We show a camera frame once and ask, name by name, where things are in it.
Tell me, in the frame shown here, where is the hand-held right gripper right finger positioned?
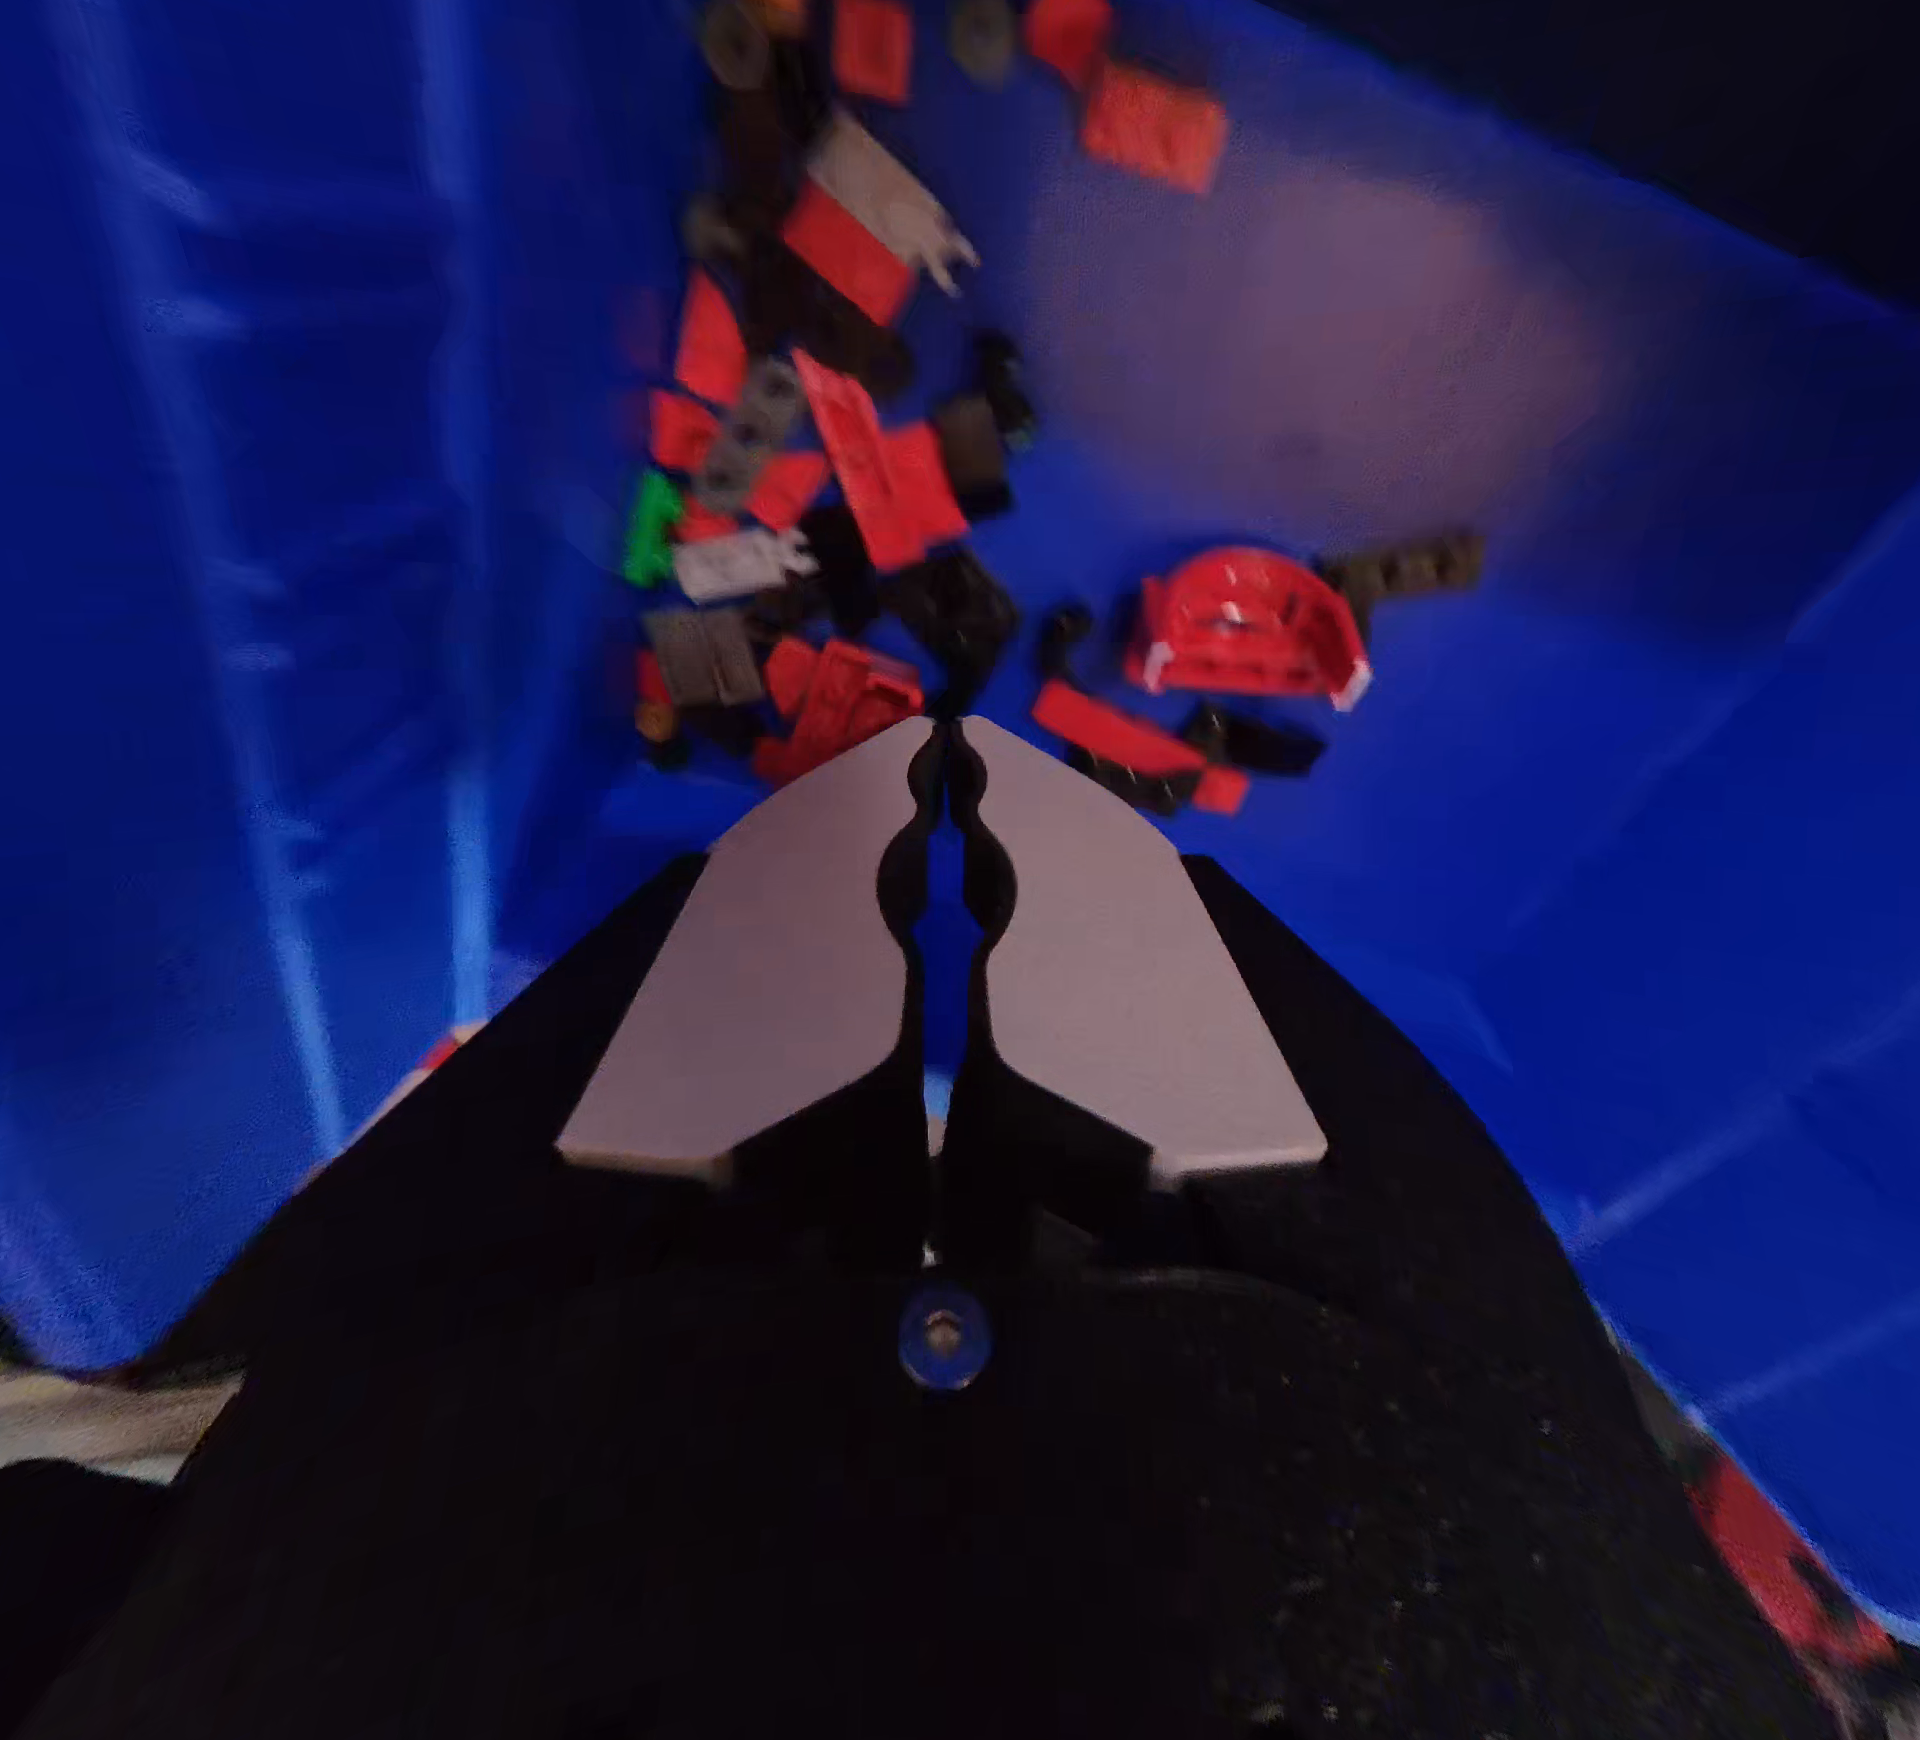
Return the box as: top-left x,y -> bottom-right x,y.
944,714 -> 1329,1189

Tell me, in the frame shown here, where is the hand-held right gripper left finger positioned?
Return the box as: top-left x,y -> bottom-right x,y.
557,714 -> 937,1189

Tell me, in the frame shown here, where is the blue plastic bin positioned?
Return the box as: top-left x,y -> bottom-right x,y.
0,0 -> 1920,1676

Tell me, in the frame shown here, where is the pile of toy bricks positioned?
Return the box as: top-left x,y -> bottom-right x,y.
620,0 -> 1487,820

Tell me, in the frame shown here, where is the red arched toy piece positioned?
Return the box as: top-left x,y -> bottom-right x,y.
1124,546 -> 1374,714

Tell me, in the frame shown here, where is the green toy brick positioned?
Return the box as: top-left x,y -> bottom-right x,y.
623,471 -> 687,587

